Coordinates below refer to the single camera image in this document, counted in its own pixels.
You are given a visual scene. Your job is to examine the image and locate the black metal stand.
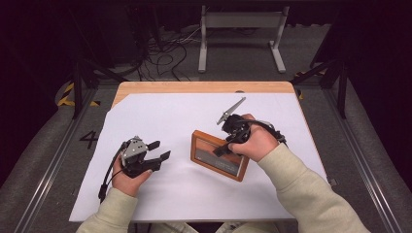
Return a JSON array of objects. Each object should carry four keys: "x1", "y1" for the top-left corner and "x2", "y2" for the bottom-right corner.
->
[
  {"x1": 290, "y1": 57, "x2": 352, "y2": 120},
  {"x1": 69, "y1": 58, "x2": 128, "y2": 120}
]

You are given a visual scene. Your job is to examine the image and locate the yellow black hazard tape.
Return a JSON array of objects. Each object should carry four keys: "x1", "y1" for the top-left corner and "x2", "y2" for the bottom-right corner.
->
[{"x1": 56, "y1": 82, "x2": 101, "y2": 108}]

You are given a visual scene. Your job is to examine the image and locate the person's left leg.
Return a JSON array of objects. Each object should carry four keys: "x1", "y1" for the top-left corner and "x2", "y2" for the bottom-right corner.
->
[{"x1": 154, "y1": 221, "x2": 199, "y2": 233}]

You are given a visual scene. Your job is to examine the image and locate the person's right hand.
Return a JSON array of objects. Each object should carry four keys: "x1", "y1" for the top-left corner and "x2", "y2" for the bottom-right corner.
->
[{"x1": 227, "y1": 113, "x2": 281, "y2": 164}]

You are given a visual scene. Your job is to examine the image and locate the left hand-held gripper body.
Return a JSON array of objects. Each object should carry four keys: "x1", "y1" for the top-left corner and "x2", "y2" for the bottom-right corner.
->
[{"x1": 120, "y1": 135, "x2": 154, "y2": 180}]

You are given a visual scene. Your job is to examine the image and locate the left hand-held gripper cable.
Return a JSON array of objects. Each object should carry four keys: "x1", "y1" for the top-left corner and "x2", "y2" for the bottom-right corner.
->
[{"x1": 97, "y1": 141, "x2": 128, "y2": 204}]

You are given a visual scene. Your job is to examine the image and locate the person's leg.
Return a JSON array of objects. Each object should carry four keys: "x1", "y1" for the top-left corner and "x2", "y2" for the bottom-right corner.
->
[
  {"x1": 215, "y1": 221, "x2": 280, "y2": 233},
  {"x1": 154, "y1": 221, "x2": 199, "y2": 233}
]

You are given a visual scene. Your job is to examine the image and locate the wooden picture frame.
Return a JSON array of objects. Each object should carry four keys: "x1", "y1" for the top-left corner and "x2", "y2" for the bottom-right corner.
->
[{"x1": 189, "y1": 129, "x2": 251, "y2": 183}]

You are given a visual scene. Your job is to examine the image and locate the aluminium floor rail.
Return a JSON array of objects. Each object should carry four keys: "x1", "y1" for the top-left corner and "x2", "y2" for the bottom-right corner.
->
[
  {"x1": 13, "y1": 86, "x2": 99, "y2": 233},
  {"x1": 323, "y1": 87, "x2": 405, "y2": 233}
]

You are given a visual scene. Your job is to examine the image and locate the person's right leg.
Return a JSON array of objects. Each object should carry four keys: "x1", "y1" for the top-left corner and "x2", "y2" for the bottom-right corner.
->
[{"x1": 215, "y1": 221, "x2": 280, "y2": 233}]

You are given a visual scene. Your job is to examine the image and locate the hand-held gripper cable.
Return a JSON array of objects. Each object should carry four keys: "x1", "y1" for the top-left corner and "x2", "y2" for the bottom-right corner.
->
[
  {"x1": 97, "y1": 141, "x2": 128, "y2": 204},
  {"x1": 239, "y1": 118, "x2": 289, "y2": 147}
]

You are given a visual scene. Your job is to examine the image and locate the white metal stand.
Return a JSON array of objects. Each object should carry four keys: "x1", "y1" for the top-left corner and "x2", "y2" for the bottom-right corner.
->
[{"x1": 197, "y1": 4, "x2": 291, "y2": 74}]

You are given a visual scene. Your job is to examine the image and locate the white table sheet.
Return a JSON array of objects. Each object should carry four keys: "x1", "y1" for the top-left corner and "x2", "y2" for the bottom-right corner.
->
[{"x1": 68, "y1": 92, "x2": 329, "y2": 223}]

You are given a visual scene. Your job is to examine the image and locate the person's left hand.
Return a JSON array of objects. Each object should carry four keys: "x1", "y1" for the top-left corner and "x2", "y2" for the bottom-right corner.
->
[{"x1": 111, "y1": 158, "x2": 154, "y2": 198}]

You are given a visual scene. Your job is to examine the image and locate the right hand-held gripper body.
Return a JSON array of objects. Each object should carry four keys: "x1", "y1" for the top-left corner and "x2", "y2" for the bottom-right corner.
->
[{"x1": 216, "y1": 96, "x2": 253, "y2": 146}]

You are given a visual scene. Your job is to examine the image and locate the black floor cables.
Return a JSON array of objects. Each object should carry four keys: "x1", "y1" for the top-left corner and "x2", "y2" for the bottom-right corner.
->
[{"x1": 137, "y1": 27, "x2": 202, "y2": 83}]

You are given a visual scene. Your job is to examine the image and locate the right hand-held gripper cable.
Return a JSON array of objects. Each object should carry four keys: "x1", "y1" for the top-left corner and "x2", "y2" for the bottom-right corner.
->
[{"x1": 239, "y1": 118, "x2": 289, "y2": 147}]

